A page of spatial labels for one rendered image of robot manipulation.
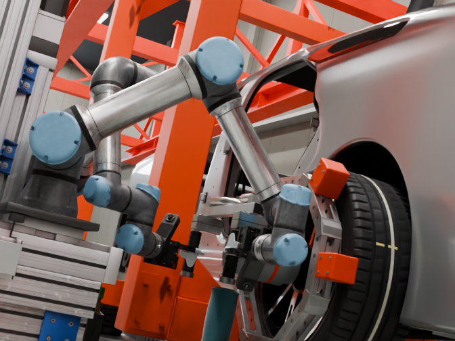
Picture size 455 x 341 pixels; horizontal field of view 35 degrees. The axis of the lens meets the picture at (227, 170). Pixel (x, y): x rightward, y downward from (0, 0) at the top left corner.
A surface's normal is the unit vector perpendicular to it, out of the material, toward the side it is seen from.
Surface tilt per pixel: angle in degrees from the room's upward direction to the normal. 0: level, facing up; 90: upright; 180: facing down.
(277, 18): 90
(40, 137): 94
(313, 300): 90
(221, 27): 90
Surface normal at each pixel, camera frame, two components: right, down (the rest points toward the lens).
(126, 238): -0.37, -0.23
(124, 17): 0.37, -0.08
